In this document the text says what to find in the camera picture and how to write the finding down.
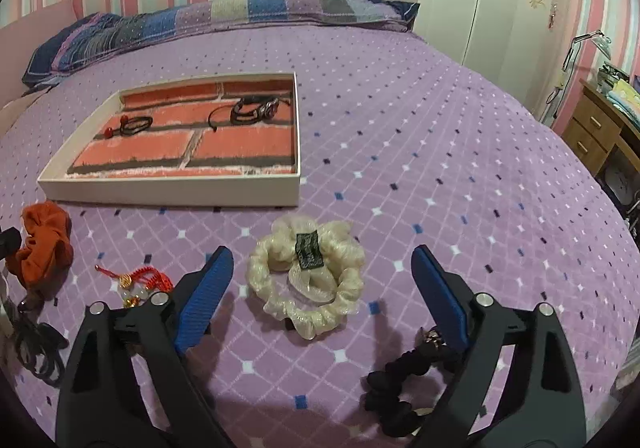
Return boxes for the black cord bracelet red beads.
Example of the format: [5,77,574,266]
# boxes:
[102,114,154,138]

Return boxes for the orange scrunchie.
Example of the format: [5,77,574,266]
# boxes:
[14,202,75,299]

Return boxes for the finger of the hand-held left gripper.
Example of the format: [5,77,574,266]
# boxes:
[0,227,23,259]

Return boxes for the black leather bracelet metal charm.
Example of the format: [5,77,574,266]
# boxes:
[207,96,292,131]

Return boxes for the purple dotted bedspread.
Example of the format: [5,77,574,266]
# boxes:
[0,23,636,448]

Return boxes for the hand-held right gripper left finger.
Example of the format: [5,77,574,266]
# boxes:
[55,245,236,448]

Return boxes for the black cord, amber pendant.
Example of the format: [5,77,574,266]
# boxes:
[12,298,70,386]

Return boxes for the white tray with brick lining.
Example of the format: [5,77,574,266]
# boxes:
[37,72,302,208]

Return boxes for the striped patchwork pillow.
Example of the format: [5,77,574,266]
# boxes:
[125,0,421,36]
[22,12,176,89]

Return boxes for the wooden desk with drawers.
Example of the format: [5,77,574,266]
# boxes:
[560,78,640,179]

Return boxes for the black scrunchie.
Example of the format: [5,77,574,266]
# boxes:
[365,325,468,439]

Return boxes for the cream scrunchie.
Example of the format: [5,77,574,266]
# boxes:
[246,215,366,340]

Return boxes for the red knot charm with beads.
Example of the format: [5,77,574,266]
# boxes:
[95,264,175,310]

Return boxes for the white wardrobe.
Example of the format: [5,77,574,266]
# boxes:
[417,0,593,125]

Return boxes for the pink headboard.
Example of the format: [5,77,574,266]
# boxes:
[0,0,77,109]

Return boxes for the desk lamp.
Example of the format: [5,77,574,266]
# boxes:
[562,30,612,75]

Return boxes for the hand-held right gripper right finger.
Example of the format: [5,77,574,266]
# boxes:
[410,245,587,448]

